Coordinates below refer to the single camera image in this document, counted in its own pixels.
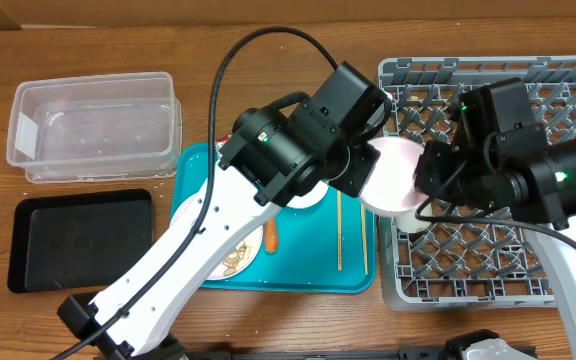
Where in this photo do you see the pink-rimmed white bowl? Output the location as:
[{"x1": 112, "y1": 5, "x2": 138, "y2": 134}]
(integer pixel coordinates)
[{"x1": 359, "y1": 136, "x2": 428, "y2": 217}]

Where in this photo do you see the wooden chopstick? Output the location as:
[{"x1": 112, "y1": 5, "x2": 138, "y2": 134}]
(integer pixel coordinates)
[
  {"x1": 336, "y1": 190, "x2": 343, "y2": 272},
  {"x1": 360, "y1": 203, "x2": 369, "y2": 275}
]

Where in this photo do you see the white cup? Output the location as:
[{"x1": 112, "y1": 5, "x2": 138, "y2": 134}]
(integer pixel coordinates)
[{"x1": 394, "y1": 209, "x2": 431, "y2": 234}]

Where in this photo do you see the orange carrot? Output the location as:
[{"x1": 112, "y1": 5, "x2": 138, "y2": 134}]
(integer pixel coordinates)
[{"x1": 264, "y1": 218, "x2": 279, "y2": 254}]

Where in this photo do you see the red snack wrapper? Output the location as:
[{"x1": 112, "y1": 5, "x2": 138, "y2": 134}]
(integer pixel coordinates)
[{"x1": 216, "y1": 135, "x2": 231, "y2": 146}]

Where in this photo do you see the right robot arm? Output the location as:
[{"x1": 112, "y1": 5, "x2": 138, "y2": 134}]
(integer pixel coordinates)
[{"x1": 414, "y1": 78, "x2": 576, "y2": 358}]

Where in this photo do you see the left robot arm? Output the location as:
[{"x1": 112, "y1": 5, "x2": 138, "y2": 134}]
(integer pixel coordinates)
[{"x1": 58, "y1": 64, "x2": 392, "y2": 359}]

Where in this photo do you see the grey dishwasher rack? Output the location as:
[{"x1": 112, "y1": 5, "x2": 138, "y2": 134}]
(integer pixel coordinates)
[{"x1": 378, "y1": 55, "x2": 576, "y2": 311}]

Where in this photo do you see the teal serving tray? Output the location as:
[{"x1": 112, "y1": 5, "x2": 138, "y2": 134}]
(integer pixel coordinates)
[{"x1": 169, "y1": 143, "x2": 378, "y2": 295}]

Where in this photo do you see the white plate with peanut shells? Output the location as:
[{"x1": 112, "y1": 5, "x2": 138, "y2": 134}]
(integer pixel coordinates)
[{"x1": 170, "y1": 192, "x2": 264, "y2": 281}]

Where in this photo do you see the clear plastic storage bin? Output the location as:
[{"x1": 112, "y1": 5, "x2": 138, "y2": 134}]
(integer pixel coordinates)
[{"x1": 6, "y1": 72, "x2": 182, "y2": 184}]

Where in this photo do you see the black plastic tray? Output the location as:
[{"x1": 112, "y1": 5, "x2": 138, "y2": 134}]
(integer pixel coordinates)
[{"x1": 7, "y1": 189, "x2": 154, "y2": 293}]

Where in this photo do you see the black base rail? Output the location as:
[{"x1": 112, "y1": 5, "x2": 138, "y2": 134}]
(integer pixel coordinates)
[{"x1": 92, "y1": 329, "x2": 539, "y2": 360}]

